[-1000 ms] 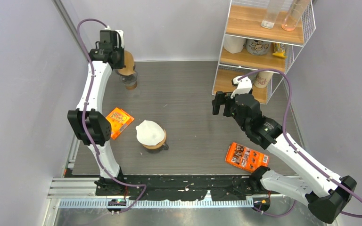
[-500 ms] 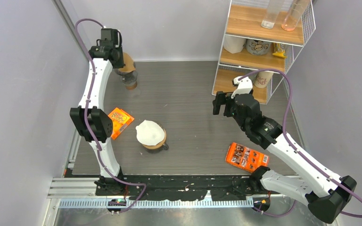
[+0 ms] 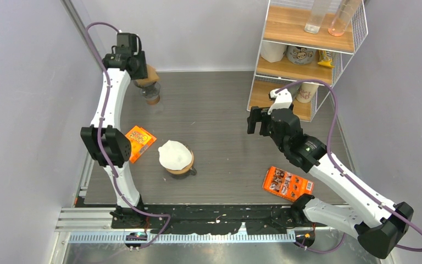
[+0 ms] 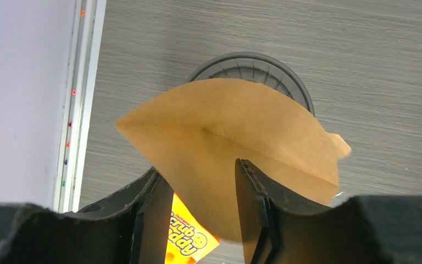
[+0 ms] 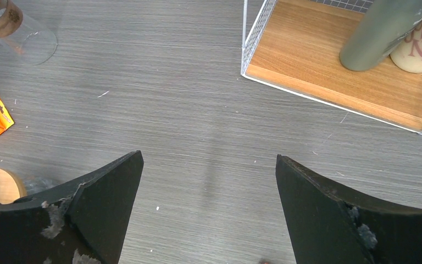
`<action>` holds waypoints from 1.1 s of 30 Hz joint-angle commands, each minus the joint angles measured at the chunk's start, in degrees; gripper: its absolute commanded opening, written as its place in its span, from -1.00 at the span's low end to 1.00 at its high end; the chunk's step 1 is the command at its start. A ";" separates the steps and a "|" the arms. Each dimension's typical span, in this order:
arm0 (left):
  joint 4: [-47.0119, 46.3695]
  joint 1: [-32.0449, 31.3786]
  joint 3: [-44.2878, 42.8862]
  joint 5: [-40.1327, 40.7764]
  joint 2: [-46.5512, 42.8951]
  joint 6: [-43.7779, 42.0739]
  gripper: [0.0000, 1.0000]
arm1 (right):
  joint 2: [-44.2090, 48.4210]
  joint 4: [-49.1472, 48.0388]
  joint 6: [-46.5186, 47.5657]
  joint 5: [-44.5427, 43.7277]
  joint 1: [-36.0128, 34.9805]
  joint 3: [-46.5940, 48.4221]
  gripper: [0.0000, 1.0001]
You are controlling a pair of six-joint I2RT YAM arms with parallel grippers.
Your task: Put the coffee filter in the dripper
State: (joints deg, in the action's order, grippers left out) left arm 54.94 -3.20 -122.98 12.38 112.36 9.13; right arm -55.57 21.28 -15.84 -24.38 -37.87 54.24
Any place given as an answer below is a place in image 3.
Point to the orange sponge box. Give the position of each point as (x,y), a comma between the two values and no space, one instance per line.
(140,140)

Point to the clear glass bottle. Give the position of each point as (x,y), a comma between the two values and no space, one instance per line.
(317,14)

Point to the white wire wooden shelf rack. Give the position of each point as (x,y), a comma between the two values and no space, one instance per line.
(284,23)

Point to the pink tinted glass bottle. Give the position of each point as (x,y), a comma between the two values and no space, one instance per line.
(343,17)

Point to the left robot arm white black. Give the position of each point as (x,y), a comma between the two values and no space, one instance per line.
(103,138)

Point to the orange snack packet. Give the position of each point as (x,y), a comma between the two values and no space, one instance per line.
(285,184)

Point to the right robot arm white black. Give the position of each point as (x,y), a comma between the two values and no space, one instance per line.
(375,221)

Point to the yellow snack bag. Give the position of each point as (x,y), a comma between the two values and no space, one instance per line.
(325,59)

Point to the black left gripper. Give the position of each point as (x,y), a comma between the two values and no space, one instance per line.
(143,72)

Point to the cream printed cup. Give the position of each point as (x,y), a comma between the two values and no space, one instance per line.
(306,92)

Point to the brown paper coffee filter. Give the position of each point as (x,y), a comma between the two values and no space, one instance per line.
(152,77)

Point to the grey green bottle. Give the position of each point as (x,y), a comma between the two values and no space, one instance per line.
(293,90)

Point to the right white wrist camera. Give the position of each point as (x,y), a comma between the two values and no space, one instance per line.
(281,100)

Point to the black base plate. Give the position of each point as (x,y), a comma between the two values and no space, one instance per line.
(215,219)

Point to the white paper coffee filter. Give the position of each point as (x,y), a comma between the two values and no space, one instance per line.
(171,156)

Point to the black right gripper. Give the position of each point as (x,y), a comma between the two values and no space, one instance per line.
(257,115)

